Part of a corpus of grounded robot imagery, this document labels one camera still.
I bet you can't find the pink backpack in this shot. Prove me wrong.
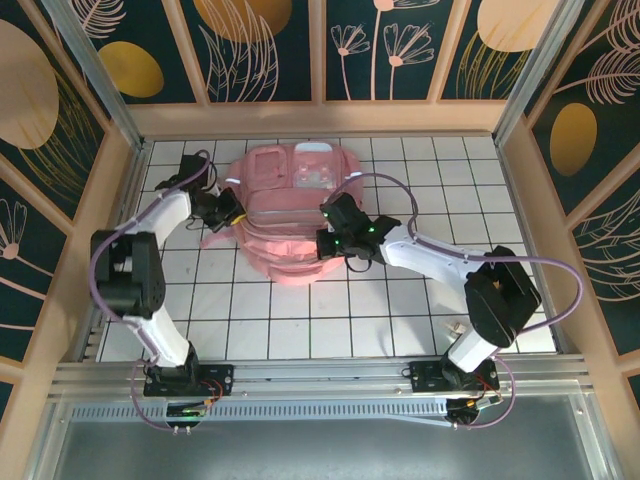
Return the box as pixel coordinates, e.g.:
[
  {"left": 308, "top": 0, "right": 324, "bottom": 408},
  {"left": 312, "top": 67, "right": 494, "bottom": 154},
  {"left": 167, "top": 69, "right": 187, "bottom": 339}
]
[{"left": 199, "top": 141, "right": 366, "bottom": 287}]

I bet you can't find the grey metal panel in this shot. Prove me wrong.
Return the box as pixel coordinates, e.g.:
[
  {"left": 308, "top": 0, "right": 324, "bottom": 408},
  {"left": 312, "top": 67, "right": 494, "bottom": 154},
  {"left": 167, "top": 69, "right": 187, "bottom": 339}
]
[{"left": 27, "top": 393, "right": 621, "bottom": 480}]

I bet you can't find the aluminium mounting rail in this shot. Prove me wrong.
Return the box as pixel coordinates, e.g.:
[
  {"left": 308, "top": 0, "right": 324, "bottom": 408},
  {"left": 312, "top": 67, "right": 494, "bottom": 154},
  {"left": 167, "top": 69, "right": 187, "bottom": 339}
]
[{"left": 49, "top": 355, "right": 594, "bottom": 401}]

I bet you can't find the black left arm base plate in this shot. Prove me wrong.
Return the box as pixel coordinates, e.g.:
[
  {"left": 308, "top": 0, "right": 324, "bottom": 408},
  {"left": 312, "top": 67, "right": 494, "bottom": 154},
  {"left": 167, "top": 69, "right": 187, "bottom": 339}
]
[{"left": 143, "top": 363, "right": 236, "bottom": 398}]

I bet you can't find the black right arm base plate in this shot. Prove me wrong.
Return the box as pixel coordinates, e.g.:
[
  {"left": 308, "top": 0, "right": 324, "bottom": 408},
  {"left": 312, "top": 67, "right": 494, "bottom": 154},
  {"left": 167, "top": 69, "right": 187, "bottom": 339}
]
[{"left": 408, "top": 357, "right": 501, "bottom": 394}]

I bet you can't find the aluminium frame post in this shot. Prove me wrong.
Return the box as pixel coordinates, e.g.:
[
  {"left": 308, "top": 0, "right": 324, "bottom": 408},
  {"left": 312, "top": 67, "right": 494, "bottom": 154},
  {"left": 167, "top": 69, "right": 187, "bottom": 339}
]
[
  {"left": 42, "top": 0, "right": 147, "bottom": 152},
  {"left": 492, "top": 0, "right": 587, "bottom": 147}
]

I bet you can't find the slotted grey cable duct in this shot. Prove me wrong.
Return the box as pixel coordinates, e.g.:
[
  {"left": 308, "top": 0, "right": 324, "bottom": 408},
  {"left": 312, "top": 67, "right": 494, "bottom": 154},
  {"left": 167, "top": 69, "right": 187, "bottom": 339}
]
[{"left": 69, "top": 403, "right": 451, "bottom": 421}]

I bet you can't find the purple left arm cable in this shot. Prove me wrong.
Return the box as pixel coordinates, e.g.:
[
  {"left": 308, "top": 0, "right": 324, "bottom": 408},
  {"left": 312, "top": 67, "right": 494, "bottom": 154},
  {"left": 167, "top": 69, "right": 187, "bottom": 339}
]
[{"left": 89, "top": 148, "right": 221, "bottom": 434}]

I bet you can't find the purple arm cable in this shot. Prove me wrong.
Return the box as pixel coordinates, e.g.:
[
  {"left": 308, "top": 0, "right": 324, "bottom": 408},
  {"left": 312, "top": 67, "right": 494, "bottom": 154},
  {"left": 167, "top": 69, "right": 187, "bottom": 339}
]
[
  {"left": 89, "top": 148, "right": 221, "bottom": 434},
  {"left": 332, "top": 172, "right": 586, "bottom": 432}
]

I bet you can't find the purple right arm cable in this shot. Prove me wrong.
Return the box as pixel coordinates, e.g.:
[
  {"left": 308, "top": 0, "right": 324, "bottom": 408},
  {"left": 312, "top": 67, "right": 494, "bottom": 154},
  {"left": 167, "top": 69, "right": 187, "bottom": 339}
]
[{"left": 332, "top": 172, "right": 586, "bottom": 432}]

